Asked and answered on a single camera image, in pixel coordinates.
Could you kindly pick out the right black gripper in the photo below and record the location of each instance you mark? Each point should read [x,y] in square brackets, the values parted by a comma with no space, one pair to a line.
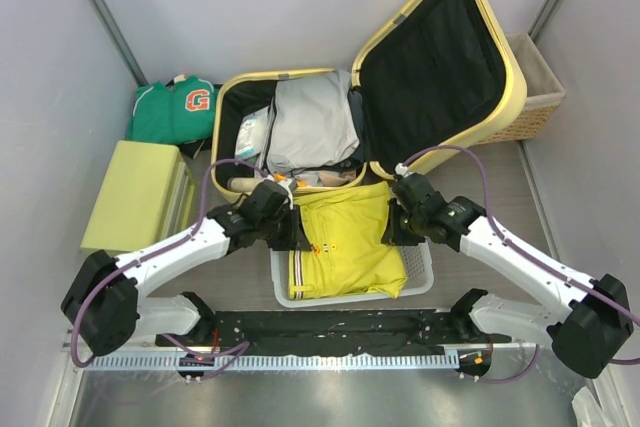
[394,235]

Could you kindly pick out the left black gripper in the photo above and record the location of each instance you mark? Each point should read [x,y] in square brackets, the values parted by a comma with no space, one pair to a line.
[296,239]

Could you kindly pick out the white plastic mesh basket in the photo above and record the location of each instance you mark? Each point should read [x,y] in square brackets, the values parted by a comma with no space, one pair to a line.
[417,262]

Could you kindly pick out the beige sock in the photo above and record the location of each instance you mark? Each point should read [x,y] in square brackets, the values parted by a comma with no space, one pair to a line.
[336,179]

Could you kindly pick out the yellow-green shirt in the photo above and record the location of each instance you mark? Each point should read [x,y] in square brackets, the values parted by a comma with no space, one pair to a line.
[347,255]

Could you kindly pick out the grey white garment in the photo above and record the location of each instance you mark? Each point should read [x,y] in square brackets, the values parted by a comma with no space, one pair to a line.
[312,126]

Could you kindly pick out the yellow hard-shell suitcase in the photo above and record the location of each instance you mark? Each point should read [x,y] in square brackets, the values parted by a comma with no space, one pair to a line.
[439,73]

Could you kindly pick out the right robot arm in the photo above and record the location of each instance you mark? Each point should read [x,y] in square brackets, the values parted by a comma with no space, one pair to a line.
[584,321]

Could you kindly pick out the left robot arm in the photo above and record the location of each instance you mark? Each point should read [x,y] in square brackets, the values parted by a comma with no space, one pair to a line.
[110,301]

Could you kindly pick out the orange tube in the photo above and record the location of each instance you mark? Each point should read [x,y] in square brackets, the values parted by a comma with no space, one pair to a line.
[300,184]

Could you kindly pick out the beige cosmetic bottle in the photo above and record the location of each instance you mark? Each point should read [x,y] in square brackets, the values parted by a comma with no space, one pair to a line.
[243,184]

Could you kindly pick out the white tissue pack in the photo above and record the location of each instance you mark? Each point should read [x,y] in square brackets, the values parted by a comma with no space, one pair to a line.
[251,138]

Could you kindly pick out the dark cloth under jersey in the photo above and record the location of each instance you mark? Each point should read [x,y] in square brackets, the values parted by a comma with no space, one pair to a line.
[193,149]

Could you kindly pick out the yellow-green drawer box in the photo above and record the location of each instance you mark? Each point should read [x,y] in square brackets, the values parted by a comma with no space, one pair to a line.
[147,195]

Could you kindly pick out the green jersey with G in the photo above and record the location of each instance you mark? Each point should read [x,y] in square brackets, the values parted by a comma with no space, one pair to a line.
[181,113]

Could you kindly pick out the wicker basket with liner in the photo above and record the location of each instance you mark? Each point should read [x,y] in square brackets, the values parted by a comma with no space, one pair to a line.
[544,92]

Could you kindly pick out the white crumpled plastic bag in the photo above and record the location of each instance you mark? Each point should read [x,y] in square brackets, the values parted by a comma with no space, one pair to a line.
[587,411]

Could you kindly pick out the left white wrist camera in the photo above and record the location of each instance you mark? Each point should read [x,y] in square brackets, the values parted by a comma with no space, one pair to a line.
[289,193]

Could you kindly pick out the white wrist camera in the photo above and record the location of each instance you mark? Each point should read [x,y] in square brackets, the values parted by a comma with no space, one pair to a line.
[402,171]
[289,193]

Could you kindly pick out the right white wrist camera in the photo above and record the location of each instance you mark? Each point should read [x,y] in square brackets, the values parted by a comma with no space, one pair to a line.
[402,171]

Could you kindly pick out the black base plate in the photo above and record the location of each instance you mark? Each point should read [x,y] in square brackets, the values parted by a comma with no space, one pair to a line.
[338,333]

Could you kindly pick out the white slotted cable duct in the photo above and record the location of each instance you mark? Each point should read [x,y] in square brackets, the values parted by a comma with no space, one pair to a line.
[168,360]

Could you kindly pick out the aluminium rail frame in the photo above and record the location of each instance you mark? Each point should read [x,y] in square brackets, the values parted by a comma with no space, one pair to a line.
[524,387]

